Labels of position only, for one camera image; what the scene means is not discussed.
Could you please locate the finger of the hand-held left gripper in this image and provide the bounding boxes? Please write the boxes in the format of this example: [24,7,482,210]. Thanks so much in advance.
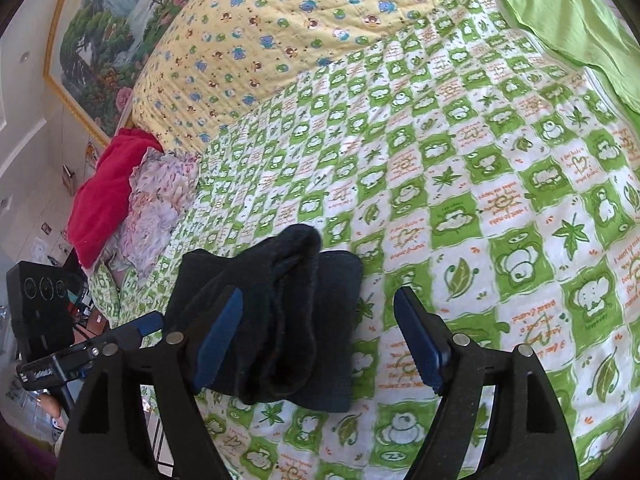
[102,310,167,353]

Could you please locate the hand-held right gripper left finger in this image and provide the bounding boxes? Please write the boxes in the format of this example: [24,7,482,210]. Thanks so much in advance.
[52,285,244,480]

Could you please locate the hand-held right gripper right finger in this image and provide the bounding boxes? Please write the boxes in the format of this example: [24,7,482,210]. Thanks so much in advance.
[393,287,581,480]

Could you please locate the black pants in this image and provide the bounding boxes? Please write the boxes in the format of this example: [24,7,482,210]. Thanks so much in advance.
[162,224,365,413]

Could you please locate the black speaker box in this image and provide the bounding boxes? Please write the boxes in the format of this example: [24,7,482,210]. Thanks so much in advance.
[6,260,78,358]

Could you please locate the pink floral cloth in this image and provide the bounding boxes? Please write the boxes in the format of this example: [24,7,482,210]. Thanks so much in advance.
[107,147,201,283]

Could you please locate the green checked cartoon blanket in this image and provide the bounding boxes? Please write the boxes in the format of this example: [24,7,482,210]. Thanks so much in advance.
[87,0,640,480]

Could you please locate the red cloth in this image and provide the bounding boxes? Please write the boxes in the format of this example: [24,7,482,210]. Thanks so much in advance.
[66,127,166,268]

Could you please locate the gold framed landscape painting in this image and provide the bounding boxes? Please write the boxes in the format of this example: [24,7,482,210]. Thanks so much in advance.
[44,0,211,148]

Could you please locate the yellow quilt with animal print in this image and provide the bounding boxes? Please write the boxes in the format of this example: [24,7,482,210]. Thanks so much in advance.
[130,0,556,153]

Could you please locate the plain light green cloth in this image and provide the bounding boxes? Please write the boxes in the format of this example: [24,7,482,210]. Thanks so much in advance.
[492,0,640,116]

